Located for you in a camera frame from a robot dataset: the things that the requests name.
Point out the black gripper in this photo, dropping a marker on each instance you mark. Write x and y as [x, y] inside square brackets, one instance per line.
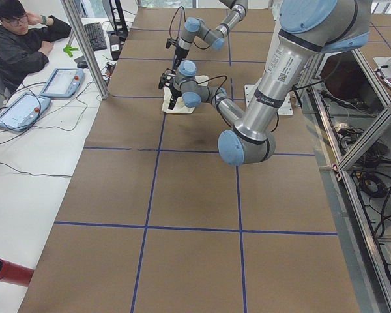
[179, 53]
[174, 90]

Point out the cream long-sleeve cat shirt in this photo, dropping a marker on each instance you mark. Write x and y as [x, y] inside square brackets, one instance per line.
[180, 107]

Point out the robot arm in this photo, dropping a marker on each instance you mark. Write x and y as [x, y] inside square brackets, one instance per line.
[307, 28]
[215, 38]

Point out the black keyboard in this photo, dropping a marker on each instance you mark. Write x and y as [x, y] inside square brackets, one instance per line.
[96, 36]

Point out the black computer mouse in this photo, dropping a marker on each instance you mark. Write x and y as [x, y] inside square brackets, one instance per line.
[82, 65]

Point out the green plastic tool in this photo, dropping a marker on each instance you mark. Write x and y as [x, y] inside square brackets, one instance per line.
[69, 50]

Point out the far blue teach pendant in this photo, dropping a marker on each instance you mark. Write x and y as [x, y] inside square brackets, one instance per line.
[63, 83]

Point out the blue teach pendant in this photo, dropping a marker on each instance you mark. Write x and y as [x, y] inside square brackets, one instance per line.
[24, 112]
[63, 83]

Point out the near blue teach pendant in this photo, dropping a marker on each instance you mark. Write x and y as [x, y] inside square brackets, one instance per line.
[24, 112]

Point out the person in black sweater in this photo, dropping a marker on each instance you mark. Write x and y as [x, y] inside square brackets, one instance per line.
[26, 39]

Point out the red cylinder tube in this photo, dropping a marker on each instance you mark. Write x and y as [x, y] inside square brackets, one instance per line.
[13, 273]

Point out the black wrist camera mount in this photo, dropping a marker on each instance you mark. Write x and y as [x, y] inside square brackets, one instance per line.
[172, 42]
[166, 78]

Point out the aluminium frame post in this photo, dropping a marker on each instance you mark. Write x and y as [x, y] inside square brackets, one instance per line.
[83, 41]

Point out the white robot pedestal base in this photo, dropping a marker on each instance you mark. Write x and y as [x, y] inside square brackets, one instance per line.
[249, 90]

